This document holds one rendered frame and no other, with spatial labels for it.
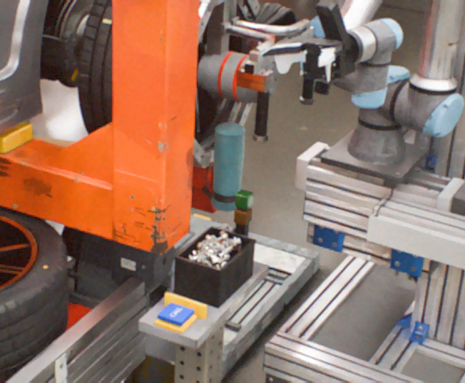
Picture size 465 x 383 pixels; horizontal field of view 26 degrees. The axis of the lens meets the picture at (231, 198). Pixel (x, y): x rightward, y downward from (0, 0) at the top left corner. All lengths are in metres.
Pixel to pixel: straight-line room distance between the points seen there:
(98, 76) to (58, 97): 2.30
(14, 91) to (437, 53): 1.16
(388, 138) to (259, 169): 1.89
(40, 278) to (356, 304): 1.03
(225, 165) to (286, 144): 1.77
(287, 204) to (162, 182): 1.61
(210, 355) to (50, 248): 0.52
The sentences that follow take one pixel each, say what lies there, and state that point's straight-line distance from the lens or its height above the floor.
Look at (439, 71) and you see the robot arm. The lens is 2.49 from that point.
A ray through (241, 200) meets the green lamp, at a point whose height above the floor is 0.65.
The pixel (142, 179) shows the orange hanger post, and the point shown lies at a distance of 2.65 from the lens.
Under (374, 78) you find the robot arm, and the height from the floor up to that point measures 1.14.
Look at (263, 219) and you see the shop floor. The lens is 4.04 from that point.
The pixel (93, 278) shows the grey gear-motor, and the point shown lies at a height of 0.23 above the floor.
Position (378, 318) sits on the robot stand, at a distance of 3.12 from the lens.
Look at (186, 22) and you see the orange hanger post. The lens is 2.54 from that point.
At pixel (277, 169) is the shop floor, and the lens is 4.48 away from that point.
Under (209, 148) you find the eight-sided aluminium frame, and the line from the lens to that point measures 3.15.
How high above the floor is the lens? 1.89
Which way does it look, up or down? 27 degrees down
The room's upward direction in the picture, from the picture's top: 3 degrees clockwise
